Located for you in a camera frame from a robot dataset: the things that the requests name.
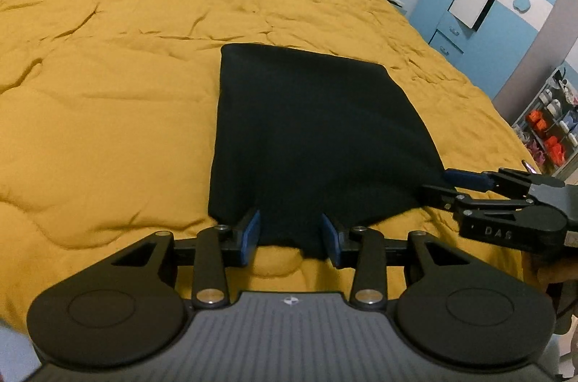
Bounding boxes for blue and white wardrobe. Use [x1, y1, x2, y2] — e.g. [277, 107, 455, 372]
[409, 0, 578, 105]

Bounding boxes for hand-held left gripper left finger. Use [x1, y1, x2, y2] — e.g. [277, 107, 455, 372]
[111, 209, 262, 311]

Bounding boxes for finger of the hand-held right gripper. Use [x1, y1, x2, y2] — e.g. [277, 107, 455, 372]
[444, 168, 534, 199]
[419, 183, 473, 212]

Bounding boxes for person's right hand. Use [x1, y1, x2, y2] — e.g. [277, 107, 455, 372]
[521, 247, 570, 290]

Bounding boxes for black pants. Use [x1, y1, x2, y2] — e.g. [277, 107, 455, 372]
[207, 43, 452, 261]

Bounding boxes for mustard yellow blanket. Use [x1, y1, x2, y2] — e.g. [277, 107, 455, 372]
[0, 0, 549, 342]

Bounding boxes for shoe shelf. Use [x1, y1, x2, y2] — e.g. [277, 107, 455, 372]
[510, 65, 578, 184]

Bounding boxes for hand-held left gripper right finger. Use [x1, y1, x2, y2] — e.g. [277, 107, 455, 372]
[318, 213, 475, 311]

